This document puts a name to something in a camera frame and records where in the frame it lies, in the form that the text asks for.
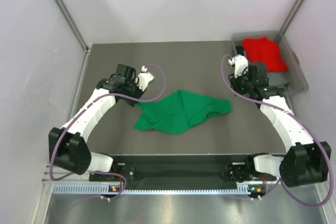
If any red folded t shirt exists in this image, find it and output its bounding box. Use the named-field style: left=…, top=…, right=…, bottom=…
left=242, top=37, right=288, bottom=72

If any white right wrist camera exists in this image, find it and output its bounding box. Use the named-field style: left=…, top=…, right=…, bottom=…
left=228, top=55, right=248, bottom=78

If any black folded t shirt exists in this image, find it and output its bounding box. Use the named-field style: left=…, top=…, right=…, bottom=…
left=235, top=46, right=247, bottom=58

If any aluminium frame rail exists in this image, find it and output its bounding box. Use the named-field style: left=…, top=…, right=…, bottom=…
left=42, top=165, right=90, bottom=184

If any slotted cable duct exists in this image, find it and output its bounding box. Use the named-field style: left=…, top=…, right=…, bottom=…
left=52, top=184, right=265, bottom=195

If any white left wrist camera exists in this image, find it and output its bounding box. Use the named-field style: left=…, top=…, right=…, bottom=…
left=137, top=66, right=155, bottom=91

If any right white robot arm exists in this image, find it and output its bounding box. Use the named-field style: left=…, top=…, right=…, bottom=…
left=228, top=56, right=331, bottom=187

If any clear plastic bin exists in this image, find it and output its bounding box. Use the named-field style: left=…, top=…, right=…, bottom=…
left=231, top=30, right=309, bottom=96

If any grey folded t shirt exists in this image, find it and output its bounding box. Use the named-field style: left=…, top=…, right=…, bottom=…
left=251, top=62, right=292, bottom=91

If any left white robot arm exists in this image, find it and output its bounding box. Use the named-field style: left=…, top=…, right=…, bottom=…
left=48, top=64, right=154, bottom=180

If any green t shirt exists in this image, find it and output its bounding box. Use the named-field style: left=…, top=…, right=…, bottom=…
left=134, top=90, right=233, bottom=135

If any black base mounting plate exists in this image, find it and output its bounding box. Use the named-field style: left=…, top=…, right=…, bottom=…
left=88, top=154, right=279, bottom=190

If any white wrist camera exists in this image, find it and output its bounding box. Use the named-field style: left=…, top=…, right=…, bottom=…
left=137, top=66, right=155, bottom=91
left=228, top=55, right=248, bottom=78

